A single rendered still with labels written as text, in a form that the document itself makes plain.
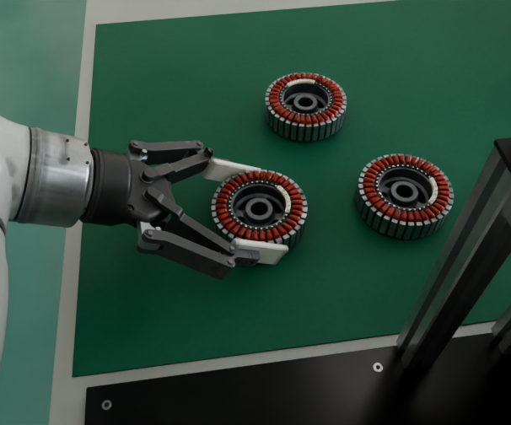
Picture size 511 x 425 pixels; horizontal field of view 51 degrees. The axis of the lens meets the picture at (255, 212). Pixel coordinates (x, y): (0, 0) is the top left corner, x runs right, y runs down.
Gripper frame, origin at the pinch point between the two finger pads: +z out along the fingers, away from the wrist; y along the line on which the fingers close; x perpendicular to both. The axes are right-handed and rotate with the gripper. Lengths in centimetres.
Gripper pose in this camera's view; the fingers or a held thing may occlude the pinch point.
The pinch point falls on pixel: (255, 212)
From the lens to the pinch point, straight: 63.7
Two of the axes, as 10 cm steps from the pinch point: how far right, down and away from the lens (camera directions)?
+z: 8.4, 1.4, 5.3
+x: -4.9, 6.2, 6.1
